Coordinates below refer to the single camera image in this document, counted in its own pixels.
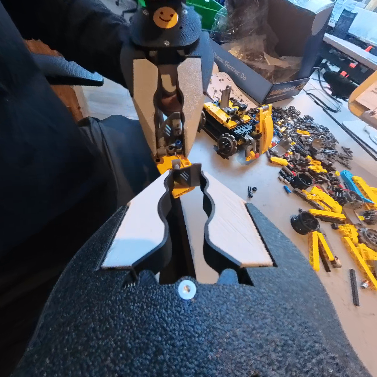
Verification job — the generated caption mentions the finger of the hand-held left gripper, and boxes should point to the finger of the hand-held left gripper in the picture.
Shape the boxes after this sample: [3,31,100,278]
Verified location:
[176,57,205,157]
[132,58,162,157]

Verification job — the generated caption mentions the wooden board with instruction sheet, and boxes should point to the wooden board with instruction sheet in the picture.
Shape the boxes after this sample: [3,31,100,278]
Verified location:
[348,71,377,128]

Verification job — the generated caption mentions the dark grey striped toy panel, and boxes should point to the dark grey striped toy panel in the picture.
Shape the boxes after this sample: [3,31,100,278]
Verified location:
[172,163,202,187]

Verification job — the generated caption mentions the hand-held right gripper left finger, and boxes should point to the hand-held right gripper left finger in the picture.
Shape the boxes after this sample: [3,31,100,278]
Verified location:
[101,170,174,285]

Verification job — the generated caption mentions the white stand base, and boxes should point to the white stand base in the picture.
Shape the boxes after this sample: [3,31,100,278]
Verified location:
[342,119,377,148]

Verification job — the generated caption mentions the grey toy wheel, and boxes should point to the grey toy wheel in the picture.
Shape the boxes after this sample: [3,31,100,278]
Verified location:
[358,228,377,251]

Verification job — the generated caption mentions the blue curved toy panel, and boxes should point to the blue curved toy panel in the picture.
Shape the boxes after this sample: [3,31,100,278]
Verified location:
[339,170,373,204]

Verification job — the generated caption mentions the yellow and grey brick assembly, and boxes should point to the yellow and grey brick assembly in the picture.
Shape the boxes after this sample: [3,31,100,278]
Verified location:
[155,112,196,198]

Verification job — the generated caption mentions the clear plastic bags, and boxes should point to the clear plastic bags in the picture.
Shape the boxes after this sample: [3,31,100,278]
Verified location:
[210,0,304,83]

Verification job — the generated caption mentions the long black toy axle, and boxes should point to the long black toy axle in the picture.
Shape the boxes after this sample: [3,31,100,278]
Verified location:
[349,269,360,307]

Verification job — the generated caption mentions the white punched card sheet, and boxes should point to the white punched card sheet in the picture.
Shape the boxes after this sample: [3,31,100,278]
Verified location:
[206,63,258,109]

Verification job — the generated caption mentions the dark blue cardboard box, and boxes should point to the dark blue cardboard box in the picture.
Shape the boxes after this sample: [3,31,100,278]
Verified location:
[209,0,335,105]

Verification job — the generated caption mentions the partly built yellow toy vehicle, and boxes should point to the partly built yellow toy vehicle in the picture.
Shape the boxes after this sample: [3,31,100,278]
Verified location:
[200,85,274,162]

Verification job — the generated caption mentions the grey desk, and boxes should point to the grey desk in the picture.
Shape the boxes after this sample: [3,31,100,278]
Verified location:
[177,68,377,369]

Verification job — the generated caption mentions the person's legs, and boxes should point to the person's legs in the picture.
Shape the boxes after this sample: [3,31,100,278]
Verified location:
[78,115,161,212]

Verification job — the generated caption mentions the black spoked toy wheel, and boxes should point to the black spoked toy wheel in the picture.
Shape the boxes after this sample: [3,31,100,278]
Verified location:
[290,210,321,235]

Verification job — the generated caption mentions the pile of loose toy bricks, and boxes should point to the pile of loose toy bricks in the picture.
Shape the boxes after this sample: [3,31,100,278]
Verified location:
[266,104,377,290]

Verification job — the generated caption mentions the black cable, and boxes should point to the black cable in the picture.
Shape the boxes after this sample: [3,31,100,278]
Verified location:
[303,66,345,114]

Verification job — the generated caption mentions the black toy wheel hub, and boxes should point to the black toy wheel hub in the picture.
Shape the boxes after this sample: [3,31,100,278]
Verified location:
[290,173,313,189]

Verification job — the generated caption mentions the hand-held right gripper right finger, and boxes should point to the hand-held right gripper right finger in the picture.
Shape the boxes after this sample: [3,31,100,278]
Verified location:
[199,170,274,286]

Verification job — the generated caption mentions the background office desk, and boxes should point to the background office desk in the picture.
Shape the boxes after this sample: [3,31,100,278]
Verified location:
[322,32,377,71]

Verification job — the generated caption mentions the person's torso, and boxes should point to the person's torso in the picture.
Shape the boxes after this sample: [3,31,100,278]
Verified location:
[0,0,118,374]

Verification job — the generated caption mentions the green plastic bin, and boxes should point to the green plastic bin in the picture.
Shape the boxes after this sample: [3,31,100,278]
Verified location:
[186,0,229,31]

